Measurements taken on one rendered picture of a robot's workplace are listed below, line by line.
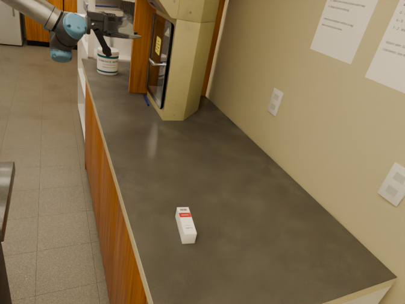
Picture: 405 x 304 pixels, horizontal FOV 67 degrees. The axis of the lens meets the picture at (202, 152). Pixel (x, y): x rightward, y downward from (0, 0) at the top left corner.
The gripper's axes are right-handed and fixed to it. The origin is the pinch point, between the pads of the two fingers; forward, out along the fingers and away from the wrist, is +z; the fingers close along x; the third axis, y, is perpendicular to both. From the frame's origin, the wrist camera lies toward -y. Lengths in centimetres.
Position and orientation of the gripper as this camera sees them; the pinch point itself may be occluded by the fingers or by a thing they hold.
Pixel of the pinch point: (136, 36)
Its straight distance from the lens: 141.7
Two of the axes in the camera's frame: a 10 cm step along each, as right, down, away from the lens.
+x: -3.9, -5.2, 7.6
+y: 1.9, -8.6, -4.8
